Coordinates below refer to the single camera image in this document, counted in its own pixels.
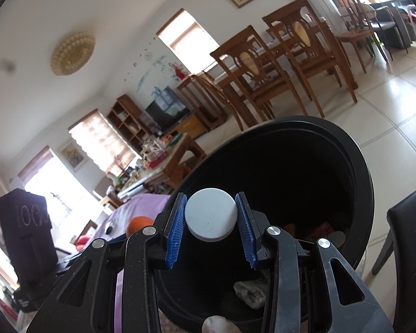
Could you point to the wooden dining table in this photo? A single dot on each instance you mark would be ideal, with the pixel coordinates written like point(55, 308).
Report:
point(345, 76)

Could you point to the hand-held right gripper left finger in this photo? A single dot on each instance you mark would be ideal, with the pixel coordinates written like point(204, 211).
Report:
point(175, 236)

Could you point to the orange fruit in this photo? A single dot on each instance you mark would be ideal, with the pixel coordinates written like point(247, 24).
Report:
point(138, 223)

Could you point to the silver shipping bag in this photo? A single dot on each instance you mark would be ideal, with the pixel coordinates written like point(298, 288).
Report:
point(251, 293)

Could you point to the tall wooden plant stand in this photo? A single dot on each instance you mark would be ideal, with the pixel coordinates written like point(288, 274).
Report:
point(194, 79)

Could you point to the purple bottle with white cap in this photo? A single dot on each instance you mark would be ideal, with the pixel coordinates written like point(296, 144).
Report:
point(209, 213)

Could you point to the narrow window with blind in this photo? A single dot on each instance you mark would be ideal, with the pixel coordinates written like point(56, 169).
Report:
point(190, 38)

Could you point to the framed sunflower picture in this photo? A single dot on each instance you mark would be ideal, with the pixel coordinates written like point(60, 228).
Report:
point(72, 156)

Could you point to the small black and white object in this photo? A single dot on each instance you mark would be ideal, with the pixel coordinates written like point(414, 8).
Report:
point(108, 228)

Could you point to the wide window with striped blind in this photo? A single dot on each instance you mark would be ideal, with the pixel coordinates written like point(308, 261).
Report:
point(97, 138)

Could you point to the crystal ceiling lamp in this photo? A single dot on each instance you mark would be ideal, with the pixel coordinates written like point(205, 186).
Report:
point(72, 53)

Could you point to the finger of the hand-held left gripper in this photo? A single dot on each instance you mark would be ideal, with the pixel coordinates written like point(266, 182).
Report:
point(116, 240)

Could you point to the wooden coffee table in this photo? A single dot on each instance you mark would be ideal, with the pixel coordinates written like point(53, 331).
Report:
point(180, 159)

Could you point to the wooden television stand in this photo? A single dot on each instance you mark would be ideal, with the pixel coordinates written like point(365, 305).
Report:
point(190, 125)

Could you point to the black trash bin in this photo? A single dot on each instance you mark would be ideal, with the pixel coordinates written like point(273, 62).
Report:
point(298, 152)

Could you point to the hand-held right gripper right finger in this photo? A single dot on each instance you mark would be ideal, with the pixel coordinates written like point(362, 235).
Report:
point(246, 232)

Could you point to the red cushion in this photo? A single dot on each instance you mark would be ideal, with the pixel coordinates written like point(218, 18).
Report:
point(81, 241)

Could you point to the red cardboard box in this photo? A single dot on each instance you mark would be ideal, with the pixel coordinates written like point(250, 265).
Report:
point(320, 230)

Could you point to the red vase with flowers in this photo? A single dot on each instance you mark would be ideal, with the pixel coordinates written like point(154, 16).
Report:
point(180, 73)

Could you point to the wooden dining chair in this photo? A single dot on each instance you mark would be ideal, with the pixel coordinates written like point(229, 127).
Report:
point(287, 12)
point(353, 34)
point(232, 41)

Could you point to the flat screen television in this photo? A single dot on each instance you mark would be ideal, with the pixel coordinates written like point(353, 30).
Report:
point(166, 114)

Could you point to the purple tablecloth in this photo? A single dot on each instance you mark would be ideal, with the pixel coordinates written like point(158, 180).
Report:
point(135, 208)

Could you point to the wooden bookshelf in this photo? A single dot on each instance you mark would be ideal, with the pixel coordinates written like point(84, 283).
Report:
point(119, 105)

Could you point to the black chair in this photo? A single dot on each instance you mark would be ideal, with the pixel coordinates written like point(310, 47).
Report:
point(409, 222)

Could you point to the white crumpled paper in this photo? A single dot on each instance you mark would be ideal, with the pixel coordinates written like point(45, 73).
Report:
point(218, 324)

